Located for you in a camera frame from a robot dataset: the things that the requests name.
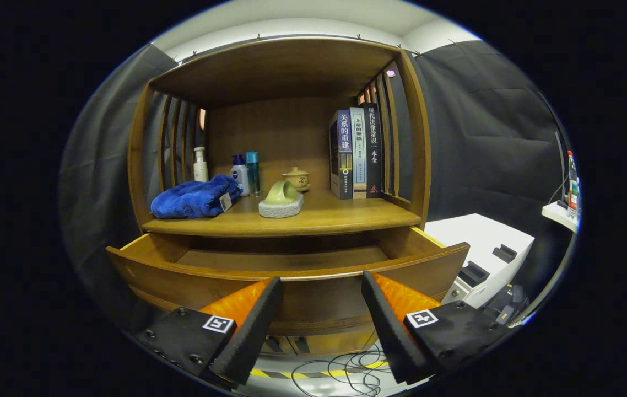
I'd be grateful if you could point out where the white pump bottle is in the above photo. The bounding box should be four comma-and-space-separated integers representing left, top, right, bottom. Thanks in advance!
193, 146, 210, 183

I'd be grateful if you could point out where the teal bottle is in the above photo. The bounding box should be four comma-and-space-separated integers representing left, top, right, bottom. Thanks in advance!
245, 151, 262, 197

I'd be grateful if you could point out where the white spine book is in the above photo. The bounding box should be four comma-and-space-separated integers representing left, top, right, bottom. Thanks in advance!
349, 106, 368, 199

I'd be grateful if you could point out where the clear water bottle red label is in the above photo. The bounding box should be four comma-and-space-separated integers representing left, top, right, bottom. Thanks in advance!
566, 150, 580, 218

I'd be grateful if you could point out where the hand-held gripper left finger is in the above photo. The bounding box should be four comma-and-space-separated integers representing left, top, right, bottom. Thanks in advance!
133, 277, 283, 387

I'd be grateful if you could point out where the black book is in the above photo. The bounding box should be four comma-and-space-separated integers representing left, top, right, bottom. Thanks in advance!
360, 102, 384, 199

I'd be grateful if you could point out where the white bottle with blue cap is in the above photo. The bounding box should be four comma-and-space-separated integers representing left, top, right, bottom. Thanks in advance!
230, 154, 251, 197

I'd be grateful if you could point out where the white desk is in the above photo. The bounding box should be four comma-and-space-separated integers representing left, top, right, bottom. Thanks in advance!
541, 201, 580, 233

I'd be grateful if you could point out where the wooden countertop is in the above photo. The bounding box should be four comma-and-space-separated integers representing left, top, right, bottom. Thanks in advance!
142, 187, 422, 238

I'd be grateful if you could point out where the wooden drawer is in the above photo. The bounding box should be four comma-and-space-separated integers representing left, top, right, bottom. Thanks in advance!
106, 226, 471, 337

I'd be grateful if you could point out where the black floor cable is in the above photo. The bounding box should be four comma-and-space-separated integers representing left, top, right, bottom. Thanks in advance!
290, 345, 388, 397

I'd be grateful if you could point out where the wooden cabinet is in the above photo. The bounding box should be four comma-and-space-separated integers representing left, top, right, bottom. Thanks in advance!
128, 37, 433, 358

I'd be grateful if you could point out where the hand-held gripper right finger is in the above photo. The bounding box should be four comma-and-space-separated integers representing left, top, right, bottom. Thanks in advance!
361, 270, 510, 385

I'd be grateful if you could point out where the beige lidded teacup with saucer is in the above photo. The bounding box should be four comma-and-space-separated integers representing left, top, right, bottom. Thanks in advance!
283, 166, 311, 193

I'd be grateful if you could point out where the green handled scrubbing brush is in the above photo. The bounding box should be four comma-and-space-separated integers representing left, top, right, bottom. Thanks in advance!
258, 179, 304, 218

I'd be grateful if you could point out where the dark blue book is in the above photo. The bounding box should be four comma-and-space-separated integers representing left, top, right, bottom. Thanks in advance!
329, 109, 354, 200

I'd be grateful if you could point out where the blue towel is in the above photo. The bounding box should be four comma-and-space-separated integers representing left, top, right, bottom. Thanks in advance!
150, 174, 244, 219

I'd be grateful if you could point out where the black equipment case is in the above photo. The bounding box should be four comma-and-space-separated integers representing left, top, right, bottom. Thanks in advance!
482, 284, 530, 327

